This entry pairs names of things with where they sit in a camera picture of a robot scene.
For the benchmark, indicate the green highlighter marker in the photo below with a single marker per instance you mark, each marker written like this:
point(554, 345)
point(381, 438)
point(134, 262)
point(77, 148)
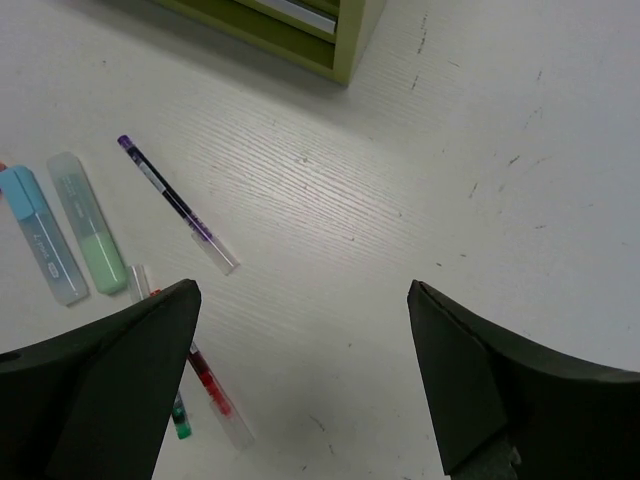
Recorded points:
point(85, 217)

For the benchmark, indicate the purple gel pen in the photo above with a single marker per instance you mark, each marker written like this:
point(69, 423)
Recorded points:
point(200, 233)

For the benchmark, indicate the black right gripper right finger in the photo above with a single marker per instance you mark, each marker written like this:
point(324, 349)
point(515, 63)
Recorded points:
point(505, 407)

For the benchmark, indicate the green metal drawer cabinet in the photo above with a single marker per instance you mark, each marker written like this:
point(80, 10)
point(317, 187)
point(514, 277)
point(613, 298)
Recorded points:
point(326, 37)

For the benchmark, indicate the blue highlighter marker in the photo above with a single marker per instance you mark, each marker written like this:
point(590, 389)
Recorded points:
point(42, 233)

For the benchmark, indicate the green gel pen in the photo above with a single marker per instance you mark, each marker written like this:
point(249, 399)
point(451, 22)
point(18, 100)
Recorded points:
point(180, 418)

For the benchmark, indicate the red gel pen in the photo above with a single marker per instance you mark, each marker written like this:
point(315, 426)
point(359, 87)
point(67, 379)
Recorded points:
point(225, 411)

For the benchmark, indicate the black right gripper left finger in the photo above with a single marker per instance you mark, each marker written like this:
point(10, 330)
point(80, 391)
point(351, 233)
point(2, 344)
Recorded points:
point(95, 402)

